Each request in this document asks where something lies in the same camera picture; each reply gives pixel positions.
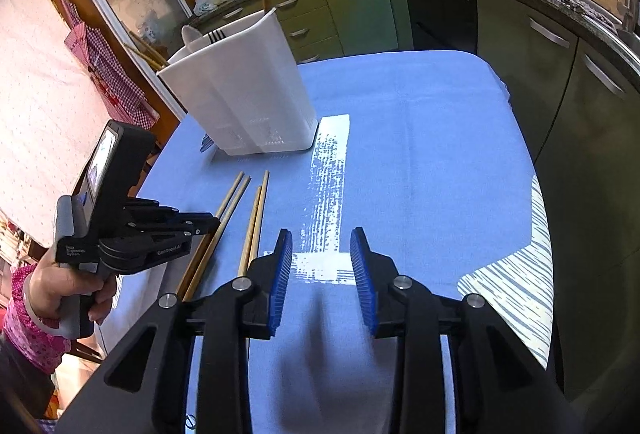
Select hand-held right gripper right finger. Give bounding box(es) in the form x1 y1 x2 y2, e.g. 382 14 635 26
349 226 584 434

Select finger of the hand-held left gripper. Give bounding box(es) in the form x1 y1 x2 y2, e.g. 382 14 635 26
99 223 213 275
125 197 221 229

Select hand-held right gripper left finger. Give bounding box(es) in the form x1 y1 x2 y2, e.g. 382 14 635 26
52 229 296 434

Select white utensil holder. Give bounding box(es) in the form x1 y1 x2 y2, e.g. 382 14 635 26
156 7 320 158

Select white spoon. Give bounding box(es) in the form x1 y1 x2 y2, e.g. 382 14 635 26
180 24 204 51

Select person's left forearm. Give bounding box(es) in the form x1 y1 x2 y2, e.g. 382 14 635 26
0 264 72 376

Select person's left hand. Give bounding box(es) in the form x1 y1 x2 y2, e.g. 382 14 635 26
22 262 119 326

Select white dotted curtain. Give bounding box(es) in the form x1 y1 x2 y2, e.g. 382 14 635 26
0 0 152 245

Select red checkered apron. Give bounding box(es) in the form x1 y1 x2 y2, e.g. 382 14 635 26
56 0 159 131

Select blue star-patterned tablecloth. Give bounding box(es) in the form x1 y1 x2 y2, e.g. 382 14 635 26
97 50 554 434

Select green base cabinets with drawers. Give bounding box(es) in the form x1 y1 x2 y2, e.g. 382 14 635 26
189 0 417 65

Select green sink base cabinets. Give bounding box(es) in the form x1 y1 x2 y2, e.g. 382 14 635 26
474 0 640 407

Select grey dish cloth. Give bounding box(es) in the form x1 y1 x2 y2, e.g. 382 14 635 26
559 0 617 30

